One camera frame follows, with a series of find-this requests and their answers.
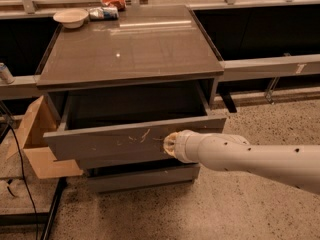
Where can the foam-covered yellow gripper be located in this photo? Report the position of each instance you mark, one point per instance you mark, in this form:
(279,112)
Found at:
(181,146)

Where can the grey top drawer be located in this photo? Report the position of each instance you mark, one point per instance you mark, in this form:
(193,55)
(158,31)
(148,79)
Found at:
(125,125)

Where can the grey drawer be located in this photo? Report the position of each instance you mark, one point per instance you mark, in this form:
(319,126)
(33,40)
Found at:
(144,179)
(125,125)

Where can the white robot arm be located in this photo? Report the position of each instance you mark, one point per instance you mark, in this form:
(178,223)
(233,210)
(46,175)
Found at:
(294,165)

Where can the grey lower drawer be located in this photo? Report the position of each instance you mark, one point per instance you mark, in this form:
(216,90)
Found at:
(144,179)

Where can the grey cabinet with glossy top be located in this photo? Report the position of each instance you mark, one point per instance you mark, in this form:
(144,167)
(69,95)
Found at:
(153,61)

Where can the cardboard box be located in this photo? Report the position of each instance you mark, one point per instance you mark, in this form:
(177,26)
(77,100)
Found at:
(37,121)

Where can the blue white snack bag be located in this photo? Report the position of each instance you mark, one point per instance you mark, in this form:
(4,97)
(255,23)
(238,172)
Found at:
(103,13)

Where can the red orange snack bag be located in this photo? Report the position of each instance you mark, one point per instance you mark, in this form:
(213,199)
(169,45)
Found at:
(119,4)

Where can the white bowl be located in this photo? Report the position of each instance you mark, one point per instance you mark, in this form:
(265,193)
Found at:
(71,18)

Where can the grey horizontal rail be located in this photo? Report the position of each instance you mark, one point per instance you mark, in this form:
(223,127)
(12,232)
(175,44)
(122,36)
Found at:
(33,86)

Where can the white can on rail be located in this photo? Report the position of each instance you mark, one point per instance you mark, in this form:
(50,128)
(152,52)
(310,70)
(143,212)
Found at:
(5,74)

